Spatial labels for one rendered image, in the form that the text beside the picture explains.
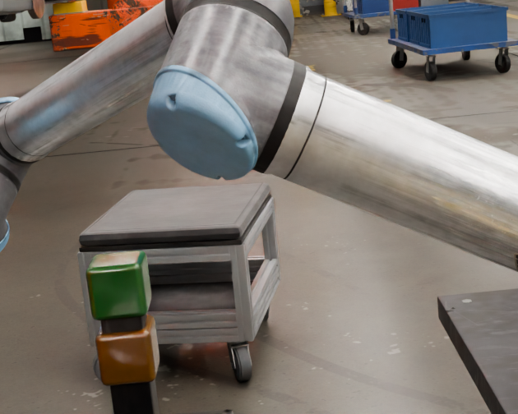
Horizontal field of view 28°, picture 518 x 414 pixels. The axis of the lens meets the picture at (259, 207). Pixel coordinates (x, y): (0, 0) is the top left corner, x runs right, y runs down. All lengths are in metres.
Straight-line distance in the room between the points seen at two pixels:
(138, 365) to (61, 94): 0.65
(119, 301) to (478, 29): 5.86
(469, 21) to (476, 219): 5.49
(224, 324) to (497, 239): 1.15
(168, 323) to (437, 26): 4.51
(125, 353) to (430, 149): 0.41
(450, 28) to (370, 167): 5.48
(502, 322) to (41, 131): 0.72
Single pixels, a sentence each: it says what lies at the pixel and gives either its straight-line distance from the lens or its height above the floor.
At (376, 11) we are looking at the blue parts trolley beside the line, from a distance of 10.22.
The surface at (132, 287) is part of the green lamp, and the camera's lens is 0.73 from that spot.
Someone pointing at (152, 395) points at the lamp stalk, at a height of 0.56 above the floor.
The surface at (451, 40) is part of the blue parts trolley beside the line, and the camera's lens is 6.47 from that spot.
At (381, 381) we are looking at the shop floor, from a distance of 2.13.
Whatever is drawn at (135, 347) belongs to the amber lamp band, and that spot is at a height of 0.60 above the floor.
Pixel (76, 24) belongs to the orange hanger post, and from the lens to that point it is 4.77.
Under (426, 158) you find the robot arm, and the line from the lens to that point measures 1.01.
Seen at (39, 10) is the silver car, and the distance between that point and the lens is 4.36.
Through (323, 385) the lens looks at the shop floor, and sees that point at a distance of 2.13.
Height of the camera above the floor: 0.86
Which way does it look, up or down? 14 degrees down
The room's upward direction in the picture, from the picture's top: 6 degrees counter-clockwise
